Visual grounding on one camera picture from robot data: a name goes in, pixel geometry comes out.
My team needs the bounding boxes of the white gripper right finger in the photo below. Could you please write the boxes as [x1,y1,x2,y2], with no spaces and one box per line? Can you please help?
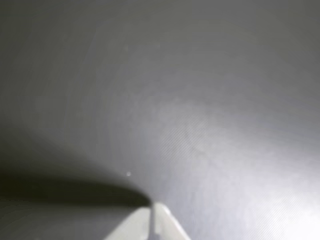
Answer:
[152,201,192,240]

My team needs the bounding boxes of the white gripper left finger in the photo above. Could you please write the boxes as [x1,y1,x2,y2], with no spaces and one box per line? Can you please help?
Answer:
[102,206,151,240]

